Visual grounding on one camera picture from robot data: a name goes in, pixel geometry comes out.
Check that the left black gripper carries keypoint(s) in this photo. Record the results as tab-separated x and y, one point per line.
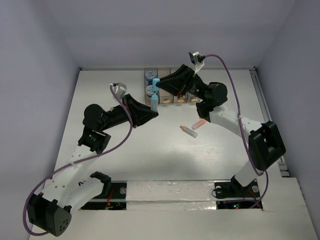
140	113

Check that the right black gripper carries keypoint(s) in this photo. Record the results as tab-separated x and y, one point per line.
179	82

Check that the blue highlighter pen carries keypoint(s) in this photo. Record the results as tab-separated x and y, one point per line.
154	102

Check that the blue highlighter cap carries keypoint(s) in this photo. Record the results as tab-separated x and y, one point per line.
155	87

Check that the blue slime jar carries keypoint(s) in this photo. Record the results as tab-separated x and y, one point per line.
149	75
149	90

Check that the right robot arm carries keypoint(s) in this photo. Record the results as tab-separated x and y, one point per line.
262	141

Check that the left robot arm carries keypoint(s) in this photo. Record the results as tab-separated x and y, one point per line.
69	188

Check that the clear drawer bin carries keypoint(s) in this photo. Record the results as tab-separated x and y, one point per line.
164	96
191	98
146	98
182	98

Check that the clear highlighter orange tip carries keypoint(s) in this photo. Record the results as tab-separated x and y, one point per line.
189	131

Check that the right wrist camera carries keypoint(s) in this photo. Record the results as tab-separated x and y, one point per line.
197	61

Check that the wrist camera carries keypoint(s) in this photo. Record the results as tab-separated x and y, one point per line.
197	61
119	89

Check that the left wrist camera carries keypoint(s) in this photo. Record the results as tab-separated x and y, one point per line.
119	89

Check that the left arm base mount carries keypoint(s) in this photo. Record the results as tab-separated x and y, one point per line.
113	201

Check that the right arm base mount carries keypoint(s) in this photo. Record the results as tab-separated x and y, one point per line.
230	195

